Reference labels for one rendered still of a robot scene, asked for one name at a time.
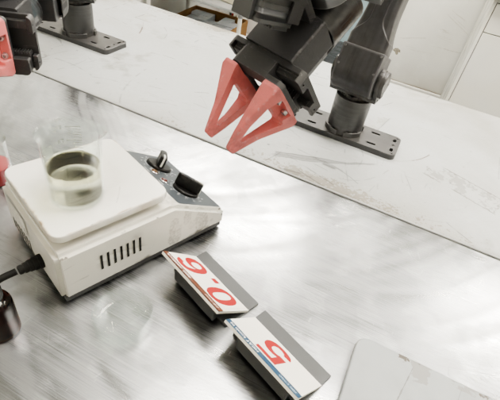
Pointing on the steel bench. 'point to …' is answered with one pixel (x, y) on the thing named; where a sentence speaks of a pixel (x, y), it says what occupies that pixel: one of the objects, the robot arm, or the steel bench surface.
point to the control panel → (172, 182)
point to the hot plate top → (63, 220)
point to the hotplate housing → (109, 243)
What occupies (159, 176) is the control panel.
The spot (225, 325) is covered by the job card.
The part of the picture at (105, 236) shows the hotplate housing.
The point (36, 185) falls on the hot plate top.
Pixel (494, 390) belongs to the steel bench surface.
